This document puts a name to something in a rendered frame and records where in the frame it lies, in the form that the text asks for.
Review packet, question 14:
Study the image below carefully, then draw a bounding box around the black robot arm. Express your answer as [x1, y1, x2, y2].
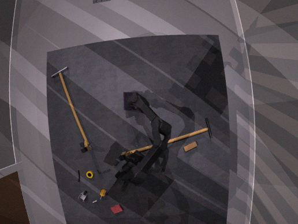
[114, 92, 172, 191]

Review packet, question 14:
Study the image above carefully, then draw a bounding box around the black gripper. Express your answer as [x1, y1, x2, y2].
[115, 150, 145, 178]

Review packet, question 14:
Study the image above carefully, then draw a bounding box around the brown rectangular block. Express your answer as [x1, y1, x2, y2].
[184, 141, 197, 152]

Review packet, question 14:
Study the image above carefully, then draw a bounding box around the red block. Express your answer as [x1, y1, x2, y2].
[111, 204, 123, 214]

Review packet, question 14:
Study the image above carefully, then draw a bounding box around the yellow ring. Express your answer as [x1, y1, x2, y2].
[86, 171, 94, 178]

